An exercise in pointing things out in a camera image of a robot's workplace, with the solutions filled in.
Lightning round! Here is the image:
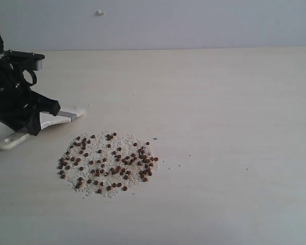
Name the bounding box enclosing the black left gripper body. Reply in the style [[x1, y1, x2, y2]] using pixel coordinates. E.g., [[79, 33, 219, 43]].
[[0, 51, 37, 120]]

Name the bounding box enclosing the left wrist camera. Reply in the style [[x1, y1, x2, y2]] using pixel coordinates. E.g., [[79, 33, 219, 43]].
[[4, 50, 45, 71]]

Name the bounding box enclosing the white wooden paint brush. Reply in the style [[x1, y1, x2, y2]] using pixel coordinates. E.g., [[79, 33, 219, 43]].
[[0, 106, 86, 151]]

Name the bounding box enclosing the white wall plug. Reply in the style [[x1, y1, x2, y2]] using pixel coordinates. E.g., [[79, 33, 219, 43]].
[[95, 10, 104, 16]]

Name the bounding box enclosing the pile of white grains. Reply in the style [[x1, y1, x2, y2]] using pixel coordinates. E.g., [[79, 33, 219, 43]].
[[57, 131, 159, 198]]

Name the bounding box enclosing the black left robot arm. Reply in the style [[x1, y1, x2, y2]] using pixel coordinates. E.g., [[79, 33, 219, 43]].
[[0, 34, 61, 136]]

